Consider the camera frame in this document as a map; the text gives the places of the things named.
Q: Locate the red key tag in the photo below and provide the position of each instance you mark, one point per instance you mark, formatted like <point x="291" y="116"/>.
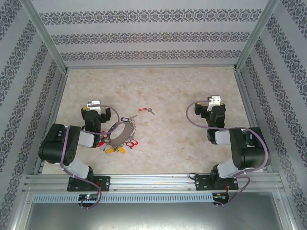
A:
<point x="129" y="146"/>
<point x="143" y="109"/>
<point x="103" y="134"/>
<point x="101" y="144"/>
<point x="134" y="142"/>

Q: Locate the purple key tag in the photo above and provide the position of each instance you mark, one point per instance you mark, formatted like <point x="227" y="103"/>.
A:
<point x="103" y="147"/>

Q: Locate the yellow key tag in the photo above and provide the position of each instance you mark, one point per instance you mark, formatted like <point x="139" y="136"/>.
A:
<point x="109" y="151"/>
<point x="121" y="150"/>

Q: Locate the small silver key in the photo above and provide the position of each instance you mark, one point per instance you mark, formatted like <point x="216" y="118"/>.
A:
<point x="150" y="110"/>

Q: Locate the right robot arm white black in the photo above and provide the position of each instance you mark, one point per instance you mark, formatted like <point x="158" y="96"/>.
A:
<point x="251" y="148"/>

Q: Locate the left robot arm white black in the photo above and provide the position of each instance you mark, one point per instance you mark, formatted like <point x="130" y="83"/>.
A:
<point x="60" y="143"/>

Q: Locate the left green circuit board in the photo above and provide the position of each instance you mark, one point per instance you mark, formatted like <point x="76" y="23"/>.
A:
<point x="88" y="197"/>

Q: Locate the green circuit board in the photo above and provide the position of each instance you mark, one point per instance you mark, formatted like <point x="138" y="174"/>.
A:
<point x="219" y="196"/>
<point x="88" y="197"/>

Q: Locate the right green circuit board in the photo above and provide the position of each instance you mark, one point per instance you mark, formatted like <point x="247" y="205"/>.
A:
<point x="219" y="196"/>

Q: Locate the grey metal sheet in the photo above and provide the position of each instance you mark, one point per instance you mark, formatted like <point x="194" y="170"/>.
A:
<point x="153" y="218"/>

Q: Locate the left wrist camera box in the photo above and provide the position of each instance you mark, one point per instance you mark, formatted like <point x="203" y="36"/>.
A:
<point x="96" y="105"/>

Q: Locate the aluminium table edge rail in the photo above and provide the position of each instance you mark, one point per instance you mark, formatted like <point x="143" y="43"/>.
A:
<point x="249" y="107"/>
<point x="151" y="67"/>
<point x="56" y="107"/>

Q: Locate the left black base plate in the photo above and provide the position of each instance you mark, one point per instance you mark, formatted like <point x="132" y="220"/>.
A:
<point x="105" y="183"/>

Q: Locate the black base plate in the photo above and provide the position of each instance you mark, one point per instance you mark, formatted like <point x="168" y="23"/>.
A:
<point x="201" y="183"/>
<point x="105" y="183"/>

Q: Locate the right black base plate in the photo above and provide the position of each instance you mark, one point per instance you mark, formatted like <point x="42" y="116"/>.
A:
<point x="201" y="183"/>

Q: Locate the aluminium frame post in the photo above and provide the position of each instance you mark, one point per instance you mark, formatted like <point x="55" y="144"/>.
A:
<point x="255" y="36"/>
<point x="44" y="36"/>

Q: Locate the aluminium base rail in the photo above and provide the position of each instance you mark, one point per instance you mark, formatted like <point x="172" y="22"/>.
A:
<point x="153" y="182"/>

